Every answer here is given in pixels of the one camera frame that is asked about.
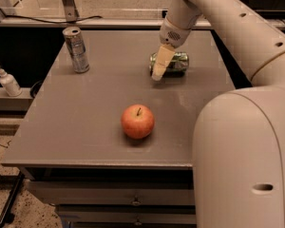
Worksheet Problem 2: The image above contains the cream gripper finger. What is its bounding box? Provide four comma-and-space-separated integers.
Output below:
151, 44, 175, 81

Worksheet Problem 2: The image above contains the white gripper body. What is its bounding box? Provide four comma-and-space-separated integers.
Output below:
160, 18, 191, 48

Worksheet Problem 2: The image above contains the green soda can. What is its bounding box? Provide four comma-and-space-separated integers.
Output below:
149, 51, 189, 73

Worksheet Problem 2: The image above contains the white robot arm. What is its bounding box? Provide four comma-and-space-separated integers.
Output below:
159, 0, 285, 228

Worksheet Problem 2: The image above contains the tall silver can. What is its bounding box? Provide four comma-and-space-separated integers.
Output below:
63, 27, 89, 73

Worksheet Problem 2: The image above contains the red apple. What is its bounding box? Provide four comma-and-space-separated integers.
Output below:
121, 104, 155, 140

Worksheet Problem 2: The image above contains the white pump bottle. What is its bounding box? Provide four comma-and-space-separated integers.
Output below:
0, 66, 22, 97

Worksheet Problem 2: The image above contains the upper grey drawer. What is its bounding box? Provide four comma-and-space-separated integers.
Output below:
27, 181, 195, 206

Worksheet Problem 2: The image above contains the grey drawer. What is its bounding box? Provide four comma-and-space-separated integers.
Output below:
56, 205, 197, 225
27, 181, 195, 206

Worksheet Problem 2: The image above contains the lower grey drawer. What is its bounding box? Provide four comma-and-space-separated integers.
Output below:
56, 205, 197, 225

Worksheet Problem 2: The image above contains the black floor bar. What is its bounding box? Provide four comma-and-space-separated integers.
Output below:
0, 173, 25, 228

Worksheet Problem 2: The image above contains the left metal bracket post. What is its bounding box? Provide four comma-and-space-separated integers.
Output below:
62, 0, 79, 23

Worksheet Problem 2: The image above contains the black cable on ledge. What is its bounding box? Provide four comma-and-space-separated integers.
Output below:
0, 7, 103, 25

